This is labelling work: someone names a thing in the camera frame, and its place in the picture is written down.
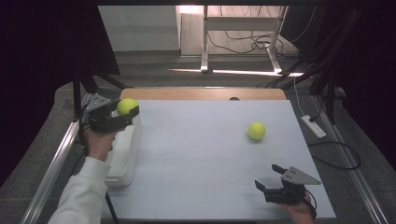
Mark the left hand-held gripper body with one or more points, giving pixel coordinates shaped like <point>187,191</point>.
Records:
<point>102,119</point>

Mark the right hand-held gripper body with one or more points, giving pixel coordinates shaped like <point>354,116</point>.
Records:
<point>292,183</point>

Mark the yellow tennis ball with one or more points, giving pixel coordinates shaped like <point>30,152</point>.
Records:
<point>257,130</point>
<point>126,105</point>

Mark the white plastic container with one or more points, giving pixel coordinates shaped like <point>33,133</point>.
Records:
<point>124,155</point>

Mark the person's left hand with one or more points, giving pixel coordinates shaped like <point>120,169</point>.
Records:
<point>98,143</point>

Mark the person's right hand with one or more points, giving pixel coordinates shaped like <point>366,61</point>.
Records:
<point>300,213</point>

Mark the white power strip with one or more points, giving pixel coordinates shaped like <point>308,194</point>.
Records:
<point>313,127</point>

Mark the white gridded table mat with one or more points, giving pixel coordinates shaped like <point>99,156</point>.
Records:
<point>202,155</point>

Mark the dark round table grommet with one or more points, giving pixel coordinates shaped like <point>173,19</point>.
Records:
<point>234,98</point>

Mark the black curtain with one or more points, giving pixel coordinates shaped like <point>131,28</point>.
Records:
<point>373,77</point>
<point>37,62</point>

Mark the aluminium rail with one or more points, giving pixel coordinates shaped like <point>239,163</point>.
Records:
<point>358,183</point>
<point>49,177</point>

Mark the white desk frame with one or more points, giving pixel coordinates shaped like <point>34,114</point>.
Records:
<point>243,23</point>

